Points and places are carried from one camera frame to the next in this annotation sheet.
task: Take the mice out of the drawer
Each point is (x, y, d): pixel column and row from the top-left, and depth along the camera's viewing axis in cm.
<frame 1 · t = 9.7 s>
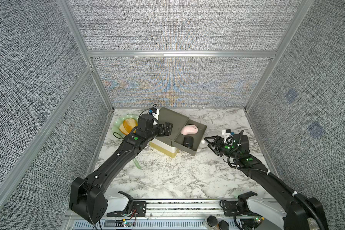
left hand: (168, 124, 78), fingers open
right hand: (205, 138, 78), fingers open
grey three-drawer storage box: (169, 145, 82), point 15 cm above the table
green scalloped glass plate: (119, 121, 107), point 5 cm above the table
pink computer mouse: (189, 129, 86), point 18 cm above the table
black computer mouse: (188, 141, 84), point 15 cm above the table

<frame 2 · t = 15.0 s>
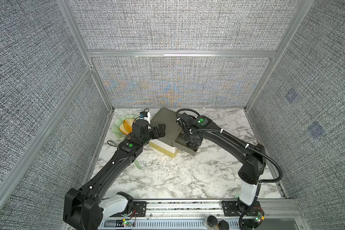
left hand: (161, 125, 78), fingers open
right hand: (188, 135, 82), fingers open
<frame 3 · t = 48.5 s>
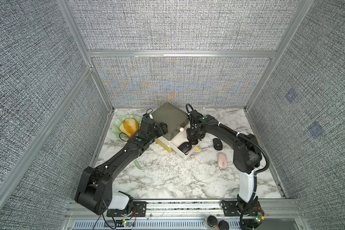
left hand: (166, 126, 84), fingers open
right hand: (190, 133, 93), fingers open
black computer mouse 2: (185, 147, 87), point 10 cm above the table
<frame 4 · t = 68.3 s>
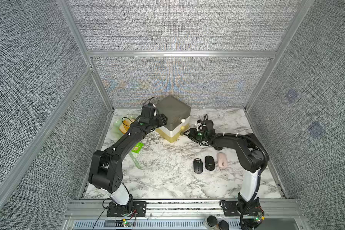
left hand: (166, 118, 87), fingers open
right hand: (184, 130, 96), fingers open
black computer mouse 2: (198, 166, 87), point 3 cm above the table
black computer mouse 3: (209, 163, 90), point 2 cm above the table
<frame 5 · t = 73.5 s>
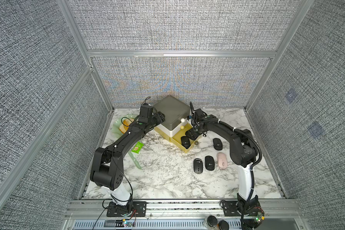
left hand: (164, 115, 89), fingers open
right hand: (195, 128, 99), fingers open
black computer mouse 4: (185, 142, 98), point 3 cm above the table
